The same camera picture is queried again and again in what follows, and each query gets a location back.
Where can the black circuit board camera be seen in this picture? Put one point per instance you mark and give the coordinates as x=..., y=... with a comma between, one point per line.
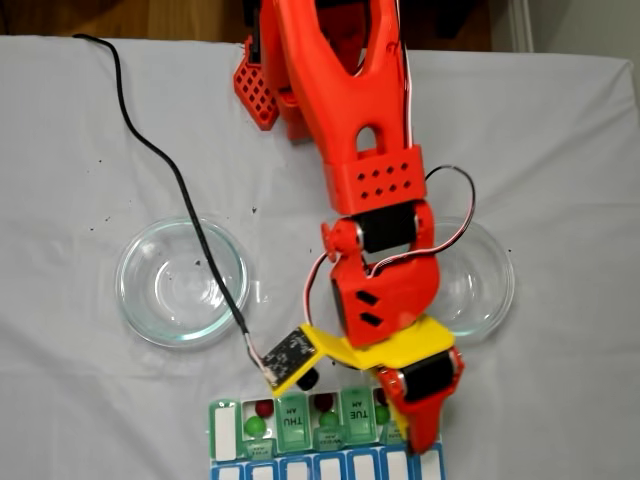
x=287, y=357

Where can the white tablecloth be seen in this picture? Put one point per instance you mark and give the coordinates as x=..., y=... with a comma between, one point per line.
x=75, y=400

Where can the green ball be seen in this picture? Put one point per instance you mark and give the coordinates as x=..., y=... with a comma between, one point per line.
x=255, y=426
x=328, y=419
x=382, y=413

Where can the weekly pill organizer box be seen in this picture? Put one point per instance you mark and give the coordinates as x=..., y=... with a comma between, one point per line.
x=290, y=420

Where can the glass bowl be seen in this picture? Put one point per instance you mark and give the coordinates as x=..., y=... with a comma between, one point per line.
x=140, y=320
x=495, y=310

